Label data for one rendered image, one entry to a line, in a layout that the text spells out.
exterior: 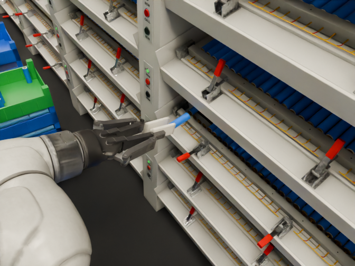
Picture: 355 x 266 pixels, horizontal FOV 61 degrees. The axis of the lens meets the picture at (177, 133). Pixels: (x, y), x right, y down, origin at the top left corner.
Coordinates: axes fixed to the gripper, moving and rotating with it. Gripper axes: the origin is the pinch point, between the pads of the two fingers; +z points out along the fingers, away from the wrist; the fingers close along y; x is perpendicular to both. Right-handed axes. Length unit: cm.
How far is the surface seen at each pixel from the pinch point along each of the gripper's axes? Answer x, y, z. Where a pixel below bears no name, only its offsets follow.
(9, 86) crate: 25, 65, -14
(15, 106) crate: 21, 48, -18
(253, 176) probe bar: 3.5, -20.0, 14.1
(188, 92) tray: -9.4, -0.7, 5.4
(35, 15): 24, 131, 18
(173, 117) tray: 6.7, 9.2, 13.6
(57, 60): 43, 114, 23
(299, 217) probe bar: 3.5, -33.0, 14.1
